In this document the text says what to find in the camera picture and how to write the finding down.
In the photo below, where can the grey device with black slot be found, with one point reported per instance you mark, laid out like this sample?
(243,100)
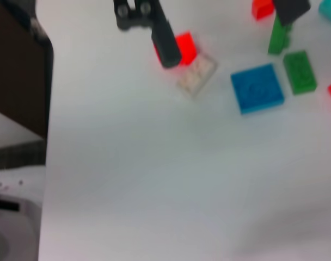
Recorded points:
(13,233)

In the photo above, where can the translucent white square brick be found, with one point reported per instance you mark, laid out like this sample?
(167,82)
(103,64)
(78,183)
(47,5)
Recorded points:
(198,77)

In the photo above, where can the flat green two-stud brick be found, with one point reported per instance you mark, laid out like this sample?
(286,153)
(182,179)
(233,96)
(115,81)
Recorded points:
(300,72)

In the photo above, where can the dark brown cabinet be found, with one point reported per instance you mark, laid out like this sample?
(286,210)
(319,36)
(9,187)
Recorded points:
(15,68)

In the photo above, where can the orange-red wedge toy brick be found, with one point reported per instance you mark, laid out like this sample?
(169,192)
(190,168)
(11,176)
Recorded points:
(186,46)

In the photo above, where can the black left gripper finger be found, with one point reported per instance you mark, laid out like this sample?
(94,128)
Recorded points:
(290,9)
(162,40)

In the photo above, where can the blue square toy brick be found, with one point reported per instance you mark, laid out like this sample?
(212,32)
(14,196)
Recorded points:
(256,88)

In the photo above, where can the thick green toy brick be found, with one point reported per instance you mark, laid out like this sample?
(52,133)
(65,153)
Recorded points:
(277,39)

